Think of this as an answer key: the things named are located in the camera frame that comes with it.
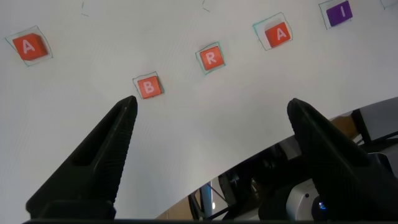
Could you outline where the orange letter A block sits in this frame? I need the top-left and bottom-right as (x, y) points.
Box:
(264, 21), (292, 49)
(12, 32), (50, 62)

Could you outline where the orange letter R block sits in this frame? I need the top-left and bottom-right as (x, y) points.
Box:
(198, 45), (225, 72)

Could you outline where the orange letter B block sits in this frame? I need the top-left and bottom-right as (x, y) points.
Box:
(136, 75), (164, 100)

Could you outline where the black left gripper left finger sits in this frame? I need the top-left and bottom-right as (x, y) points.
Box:
(25, 95), (139, 220)

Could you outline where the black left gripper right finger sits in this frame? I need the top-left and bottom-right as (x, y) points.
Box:
(287, 98), (398, 220)

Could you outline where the purple letter I block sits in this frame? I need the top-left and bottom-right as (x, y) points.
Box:
(325, 0), (354, 27)

